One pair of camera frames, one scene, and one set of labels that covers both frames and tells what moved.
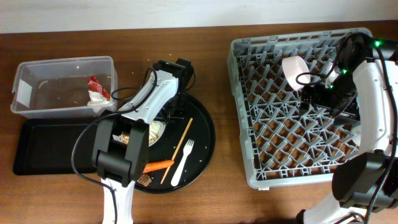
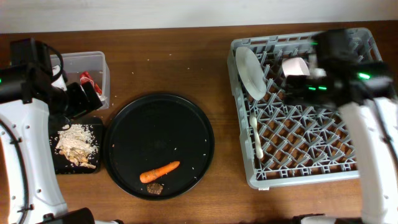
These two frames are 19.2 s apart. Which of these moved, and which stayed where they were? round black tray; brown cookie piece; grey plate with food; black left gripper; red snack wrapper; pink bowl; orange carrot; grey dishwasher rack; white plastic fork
Moved: white plastic fork; orange carrot; brown cookie piece; red snack wrapper; grey plate with food; black left gripper
Stayed: round black tray; pink bowl; grey dishwasher rack
